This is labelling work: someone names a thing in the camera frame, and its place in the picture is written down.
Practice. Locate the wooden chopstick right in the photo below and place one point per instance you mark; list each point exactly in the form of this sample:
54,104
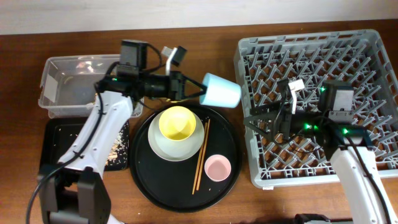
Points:
203,151

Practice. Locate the pink cup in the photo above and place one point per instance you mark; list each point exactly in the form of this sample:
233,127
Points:
217,168

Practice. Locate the grey plate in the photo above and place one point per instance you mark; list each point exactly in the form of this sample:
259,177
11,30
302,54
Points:
175,151

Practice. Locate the light blue cup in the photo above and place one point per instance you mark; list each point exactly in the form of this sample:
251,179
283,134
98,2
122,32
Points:
220,92

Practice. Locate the round black serving tray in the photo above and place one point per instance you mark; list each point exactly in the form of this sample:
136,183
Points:
169,184

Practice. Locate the yellow bowl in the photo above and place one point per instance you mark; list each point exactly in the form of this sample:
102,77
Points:
177,123

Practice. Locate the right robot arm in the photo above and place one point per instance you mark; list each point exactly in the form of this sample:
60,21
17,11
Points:
348,147

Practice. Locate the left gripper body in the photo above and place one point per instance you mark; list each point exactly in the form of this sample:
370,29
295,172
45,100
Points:
161,86

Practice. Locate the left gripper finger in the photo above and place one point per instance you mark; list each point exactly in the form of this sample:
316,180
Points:
194,95
194,82

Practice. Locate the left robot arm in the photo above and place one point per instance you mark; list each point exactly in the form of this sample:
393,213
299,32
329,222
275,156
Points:
72,190

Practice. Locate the wooden chopstick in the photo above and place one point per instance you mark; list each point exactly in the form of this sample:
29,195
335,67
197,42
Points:
197,172
203,151

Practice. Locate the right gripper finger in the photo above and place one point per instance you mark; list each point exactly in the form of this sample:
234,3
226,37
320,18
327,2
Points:
263,109
260,124

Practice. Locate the black rectangular tray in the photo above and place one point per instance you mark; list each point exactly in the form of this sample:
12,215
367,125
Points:
60,134

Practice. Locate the wooden chopstick left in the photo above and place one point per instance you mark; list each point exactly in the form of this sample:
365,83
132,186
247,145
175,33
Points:
197,172

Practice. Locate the clear plastic bin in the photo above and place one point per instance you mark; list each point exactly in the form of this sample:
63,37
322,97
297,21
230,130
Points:
68,84

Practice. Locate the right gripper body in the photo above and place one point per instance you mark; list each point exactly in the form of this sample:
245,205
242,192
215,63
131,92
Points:
289,122

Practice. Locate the food scraps with rice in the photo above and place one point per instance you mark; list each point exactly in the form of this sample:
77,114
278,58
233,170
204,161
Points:
118,153

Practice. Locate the grey dishwasher rack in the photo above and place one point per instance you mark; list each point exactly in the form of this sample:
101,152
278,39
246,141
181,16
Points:
357,57

